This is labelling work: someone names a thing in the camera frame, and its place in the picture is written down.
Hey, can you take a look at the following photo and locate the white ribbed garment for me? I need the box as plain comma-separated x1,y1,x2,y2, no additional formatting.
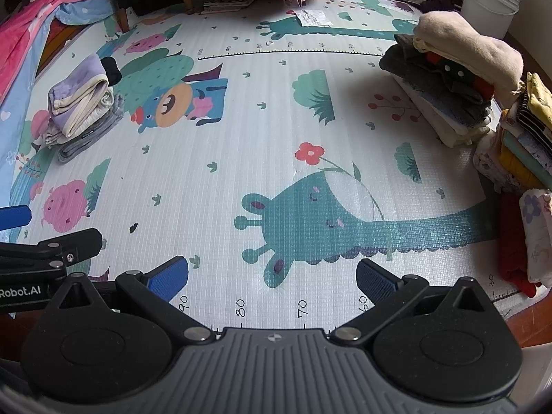
73,87,117,139

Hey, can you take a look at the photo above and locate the white bucket with teal rim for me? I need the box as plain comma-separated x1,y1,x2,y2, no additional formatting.
459,0,528,40

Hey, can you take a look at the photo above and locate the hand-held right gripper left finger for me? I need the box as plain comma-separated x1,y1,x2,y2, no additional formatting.
41,255,216,346

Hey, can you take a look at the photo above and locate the purple garment with cream lining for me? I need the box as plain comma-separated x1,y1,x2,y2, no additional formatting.
47,54,110,138

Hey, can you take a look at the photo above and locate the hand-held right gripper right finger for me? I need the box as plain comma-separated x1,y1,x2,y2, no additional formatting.
330,259,496,348

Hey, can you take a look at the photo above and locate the black folded garment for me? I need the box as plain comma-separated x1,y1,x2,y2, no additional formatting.
100,56,124,86

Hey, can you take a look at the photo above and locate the crumpled white paper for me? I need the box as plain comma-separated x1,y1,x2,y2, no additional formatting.
287,9,334,28

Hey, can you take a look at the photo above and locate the mustard yellow folded garment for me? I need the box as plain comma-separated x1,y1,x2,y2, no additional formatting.
499,144,549,191

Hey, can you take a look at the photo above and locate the black white striped garment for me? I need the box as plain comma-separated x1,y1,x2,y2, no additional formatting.
515,95,552,148

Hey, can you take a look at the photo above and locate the cream fleece garment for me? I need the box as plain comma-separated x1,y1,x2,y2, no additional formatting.
412,11,525,107

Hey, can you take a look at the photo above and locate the printed cartoon play mat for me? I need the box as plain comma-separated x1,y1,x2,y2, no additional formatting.
0,0,552,337

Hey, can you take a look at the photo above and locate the yellow printed garment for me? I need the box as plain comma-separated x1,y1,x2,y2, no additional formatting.
524,71,552,134

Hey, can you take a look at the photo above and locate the red folded garment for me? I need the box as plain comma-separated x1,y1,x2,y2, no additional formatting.
498,192,543,299

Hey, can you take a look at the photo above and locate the white garment with purple flowers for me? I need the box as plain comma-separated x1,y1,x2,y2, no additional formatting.
519,187,552,288

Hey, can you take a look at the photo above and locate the pink blue printed blanket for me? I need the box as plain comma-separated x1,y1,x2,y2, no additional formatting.
0,0,119,208

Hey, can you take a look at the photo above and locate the white small-floral garment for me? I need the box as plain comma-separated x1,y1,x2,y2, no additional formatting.
473,135,528,193

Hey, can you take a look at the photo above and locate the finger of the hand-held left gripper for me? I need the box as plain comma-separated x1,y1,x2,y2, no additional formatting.
0,206,33,233
0,228,104,274

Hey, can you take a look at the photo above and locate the teal folded garment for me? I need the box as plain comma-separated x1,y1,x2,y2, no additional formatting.
502,131,552,182

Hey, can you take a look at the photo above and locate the light blue folded garment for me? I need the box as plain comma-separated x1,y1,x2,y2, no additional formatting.
412,90,473,127

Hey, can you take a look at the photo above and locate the red and black garment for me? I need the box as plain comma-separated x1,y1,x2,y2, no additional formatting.
425,51,496,100

